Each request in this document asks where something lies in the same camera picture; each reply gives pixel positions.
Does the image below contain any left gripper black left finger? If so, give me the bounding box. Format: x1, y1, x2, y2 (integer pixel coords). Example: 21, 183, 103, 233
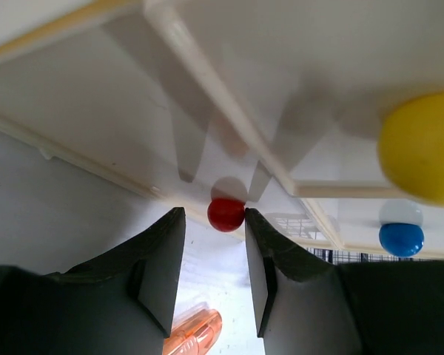
0, 207, 186, 354

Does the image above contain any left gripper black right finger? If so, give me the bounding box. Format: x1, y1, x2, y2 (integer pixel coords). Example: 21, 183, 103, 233
245, 209, 444, 354

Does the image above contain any orange translucent highlighter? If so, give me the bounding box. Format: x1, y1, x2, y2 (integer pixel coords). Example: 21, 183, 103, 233
162, 302, 223, 355

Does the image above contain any cream drawer cabinet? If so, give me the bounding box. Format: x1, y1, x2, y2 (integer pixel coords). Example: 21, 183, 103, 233
0, 1, 444, 259

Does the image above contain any black wire mesh organizer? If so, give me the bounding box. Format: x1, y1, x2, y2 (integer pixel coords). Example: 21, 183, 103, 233
269, 216, 437, 264

